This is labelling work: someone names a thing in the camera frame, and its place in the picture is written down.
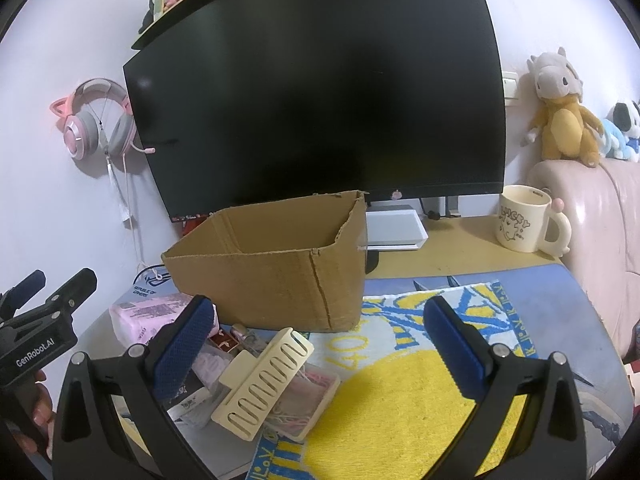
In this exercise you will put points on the clear box of pink clips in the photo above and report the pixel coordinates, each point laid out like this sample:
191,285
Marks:
315,392

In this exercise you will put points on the blue white plush toy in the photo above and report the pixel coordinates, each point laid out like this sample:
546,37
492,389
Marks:
622,130

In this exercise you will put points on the small red box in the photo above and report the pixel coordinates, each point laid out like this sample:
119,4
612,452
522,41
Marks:
222,344

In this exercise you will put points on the cream printed mug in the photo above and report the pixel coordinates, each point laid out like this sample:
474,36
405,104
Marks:
520,220

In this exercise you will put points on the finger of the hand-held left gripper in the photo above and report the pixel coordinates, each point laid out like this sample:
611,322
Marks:
70,290
27,282

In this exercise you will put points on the person's left hand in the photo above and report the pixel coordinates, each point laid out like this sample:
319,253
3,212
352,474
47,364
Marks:
42,402

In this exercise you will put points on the pink leather sofa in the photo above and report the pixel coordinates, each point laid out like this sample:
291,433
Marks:
600,240

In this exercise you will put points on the pink cat-ear headphones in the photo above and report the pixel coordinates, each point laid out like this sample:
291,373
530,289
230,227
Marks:
80,125

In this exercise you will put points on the pink tissue packet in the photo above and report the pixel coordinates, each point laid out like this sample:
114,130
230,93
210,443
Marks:
140,315

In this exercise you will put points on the brown cardboard box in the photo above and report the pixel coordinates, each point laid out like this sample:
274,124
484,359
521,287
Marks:
260,290

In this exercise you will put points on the black computer monitor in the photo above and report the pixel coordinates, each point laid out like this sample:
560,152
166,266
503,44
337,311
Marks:
320,85

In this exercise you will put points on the pink printed pouch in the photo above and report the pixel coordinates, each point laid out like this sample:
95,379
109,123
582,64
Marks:
212,367

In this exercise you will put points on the cream slotted plastic holder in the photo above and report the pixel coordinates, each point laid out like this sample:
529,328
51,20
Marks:
260,385

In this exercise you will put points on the grey blue desk mat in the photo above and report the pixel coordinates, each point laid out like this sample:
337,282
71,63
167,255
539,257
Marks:
550,305

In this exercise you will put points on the white flat box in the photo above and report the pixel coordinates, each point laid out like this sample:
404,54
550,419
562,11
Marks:
395,230

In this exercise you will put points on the yellow blue towel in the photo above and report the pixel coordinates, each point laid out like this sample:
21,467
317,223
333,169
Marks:
400,400

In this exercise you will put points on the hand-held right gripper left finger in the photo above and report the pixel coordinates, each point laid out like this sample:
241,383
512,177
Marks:
182,345

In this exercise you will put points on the wooden wall shelf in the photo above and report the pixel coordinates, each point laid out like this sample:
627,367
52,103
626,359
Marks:
200,7

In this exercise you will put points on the clear glass perfume bottle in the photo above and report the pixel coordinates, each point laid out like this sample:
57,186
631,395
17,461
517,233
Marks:
250,340

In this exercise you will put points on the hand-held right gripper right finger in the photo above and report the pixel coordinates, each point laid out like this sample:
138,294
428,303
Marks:
450,345

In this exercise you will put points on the beige orange plush toy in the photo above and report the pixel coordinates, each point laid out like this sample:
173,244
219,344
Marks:
565,125

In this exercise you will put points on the black monitor stand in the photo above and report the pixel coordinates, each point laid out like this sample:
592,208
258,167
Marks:
440,207

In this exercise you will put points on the white wall socket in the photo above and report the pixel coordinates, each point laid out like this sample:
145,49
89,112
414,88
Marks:
510,89

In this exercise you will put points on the white labelled packet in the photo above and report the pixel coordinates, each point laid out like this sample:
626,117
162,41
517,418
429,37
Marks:
192,402

